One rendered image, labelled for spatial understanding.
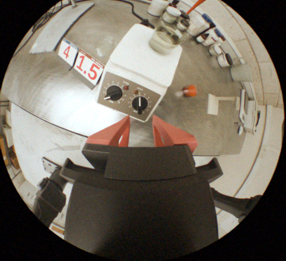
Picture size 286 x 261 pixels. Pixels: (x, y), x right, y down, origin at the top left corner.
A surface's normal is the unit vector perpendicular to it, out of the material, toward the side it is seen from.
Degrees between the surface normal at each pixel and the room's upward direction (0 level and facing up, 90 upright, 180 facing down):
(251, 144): 90
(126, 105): 30
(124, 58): 0
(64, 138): 0
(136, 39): 0
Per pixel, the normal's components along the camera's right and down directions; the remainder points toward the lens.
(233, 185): -0.93, -0.26
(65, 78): 0.23, 0.15
